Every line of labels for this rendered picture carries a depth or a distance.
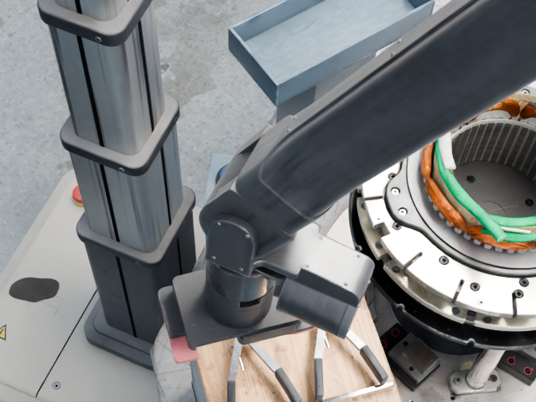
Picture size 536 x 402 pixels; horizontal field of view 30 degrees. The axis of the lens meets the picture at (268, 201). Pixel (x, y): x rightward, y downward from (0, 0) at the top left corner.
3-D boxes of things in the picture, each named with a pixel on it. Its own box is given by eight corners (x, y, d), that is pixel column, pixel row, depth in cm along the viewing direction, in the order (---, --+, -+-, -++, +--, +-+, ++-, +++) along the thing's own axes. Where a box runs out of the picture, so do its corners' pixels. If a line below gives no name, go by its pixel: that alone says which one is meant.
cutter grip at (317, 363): (323, 401, 98) (324, 396, 97) (314, 401, 98) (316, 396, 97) (321, 363, 100) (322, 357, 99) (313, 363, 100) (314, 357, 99)
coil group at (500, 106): (517, 122, 113) (526, 100, 109) (467, 132, 112) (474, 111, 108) (511, 110, 114) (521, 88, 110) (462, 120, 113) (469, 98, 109)
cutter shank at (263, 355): (281, 369, 99) (281, 367, 99) (275, 374, 99) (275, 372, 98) (242, 327, 102) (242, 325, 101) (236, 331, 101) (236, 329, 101)
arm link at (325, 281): (259, 131, 73) (210, 214, 68) (405, 190, 71) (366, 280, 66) (242, 224, 82) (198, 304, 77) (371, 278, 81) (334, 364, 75)
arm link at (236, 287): (226, 191, 76) (194, 252, 73) (309, 226, 75) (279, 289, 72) (223, 233, 82) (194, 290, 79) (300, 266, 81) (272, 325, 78)
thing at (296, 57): (360, 78, 156) (384, -52, 131) (403, 126, 151) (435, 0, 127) (229, 151, 148) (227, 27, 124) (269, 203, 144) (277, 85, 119)
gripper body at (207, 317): (305, 325, 85) (313, 290, 79) (189, 354, 83) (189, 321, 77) (283, 259, 88) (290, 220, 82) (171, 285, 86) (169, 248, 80)
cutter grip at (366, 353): (387, 381, 99) (389, 376, 98) (380, 385, 99) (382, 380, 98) (364, 349, 101) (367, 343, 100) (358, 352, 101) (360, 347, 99)
